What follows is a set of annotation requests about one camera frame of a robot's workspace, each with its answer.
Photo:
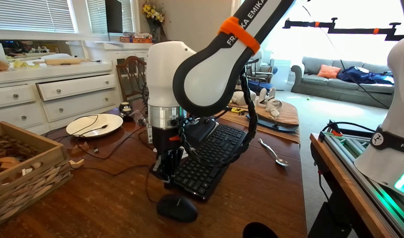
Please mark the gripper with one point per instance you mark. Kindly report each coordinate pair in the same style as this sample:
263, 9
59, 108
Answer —
163, 138

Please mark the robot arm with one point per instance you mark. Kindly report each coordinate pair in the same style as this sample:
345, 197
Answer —
205, 76

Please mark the black computer mouse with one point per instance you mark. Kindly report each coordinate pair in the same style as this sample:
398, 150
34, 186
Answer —
177, 208

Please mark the black computer keyboard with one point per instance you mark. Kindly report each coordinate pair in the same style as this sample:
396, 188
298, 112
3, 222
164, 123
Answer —
210, 158

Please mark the small black white figurine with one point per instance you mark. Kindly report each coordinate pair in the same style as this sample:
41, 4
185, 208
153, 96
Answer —
126, 110

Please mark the white round plate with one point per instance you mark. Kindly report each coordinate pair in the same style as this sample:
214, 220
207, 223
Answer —
92, 124

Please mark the small yellow black tool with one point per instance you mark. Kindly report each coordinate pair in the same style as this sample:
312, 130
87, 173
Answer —
236, 110

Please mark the wooden block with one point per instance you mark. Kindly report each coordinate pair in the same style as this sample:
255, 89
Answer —
77, 148
77, 163

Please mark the dark wooden chair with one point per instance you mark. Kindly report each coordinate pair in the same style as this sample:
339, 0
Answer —
132, 76

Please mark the black round object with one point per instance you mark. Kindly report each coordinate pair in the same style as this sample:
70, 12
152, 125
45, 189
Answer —
259, 231

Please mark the silver metal spoon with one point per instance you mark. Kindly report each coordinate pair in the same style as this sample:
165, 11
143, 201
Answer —
281, 161

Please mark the white plush toy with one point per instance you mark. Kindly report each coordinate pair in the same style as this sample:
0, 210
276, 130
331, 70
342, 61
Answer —
269, 104

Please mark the white sideboard with drawers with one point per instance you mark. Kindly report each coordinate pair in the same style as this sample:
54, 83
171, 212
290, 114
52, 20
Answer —
56, 96

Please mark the stack of game boxes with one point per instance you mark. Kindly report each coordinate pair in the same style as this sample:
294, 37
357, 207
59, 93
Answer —
136, 37

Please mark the armchair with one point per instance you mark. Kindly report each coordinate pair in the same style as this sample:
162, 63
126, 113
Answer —
263, 71

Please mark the woven wooden tray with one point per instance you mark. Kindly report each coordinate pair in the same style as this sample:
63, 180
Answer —
26, 185

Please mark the wooden rolling pin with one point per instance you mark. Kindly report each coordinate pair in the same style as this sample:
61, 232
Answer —
62, 61

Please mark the vase of yellow flowers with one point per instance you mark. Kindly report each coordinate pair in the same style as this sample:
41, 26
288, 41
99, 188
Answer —
154, 16

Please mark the black speaker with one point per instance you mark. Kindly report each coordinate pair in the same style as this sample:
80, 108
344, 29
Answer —
113, 16

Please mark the heap of wooden blocks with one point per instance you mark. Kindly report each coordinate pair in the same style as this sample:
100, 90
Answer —
7, 155

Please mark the window with white blinds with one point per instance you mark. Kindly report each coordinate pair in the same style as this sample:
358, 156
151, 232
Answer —
97, 15
30, 15

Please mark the grey sofa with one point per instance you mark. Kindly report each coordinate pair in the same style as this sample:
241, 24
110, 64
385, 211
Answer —
320, 86

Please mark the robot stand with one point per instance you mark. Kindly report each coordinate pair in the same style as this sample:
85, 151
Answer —
340, 185

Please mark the heap of yellow items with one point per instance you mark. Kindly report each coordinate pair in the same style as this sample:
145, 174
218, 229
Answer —
23, 64

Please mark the orange cushion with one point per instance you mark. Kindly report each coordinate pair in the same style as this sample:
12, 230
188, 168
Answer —
328, 71

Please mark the blue blanket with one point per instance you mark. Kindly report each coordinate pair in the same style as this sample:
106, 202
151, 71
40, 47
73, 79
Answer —
360, 76

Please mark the black boom bar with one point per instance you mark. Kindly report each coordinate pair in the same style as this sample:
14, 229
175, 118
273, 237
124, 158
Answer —
353, 30

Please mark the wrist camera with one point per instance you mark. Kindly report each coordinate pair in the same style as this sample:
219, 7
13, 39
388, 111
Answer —
198, 132

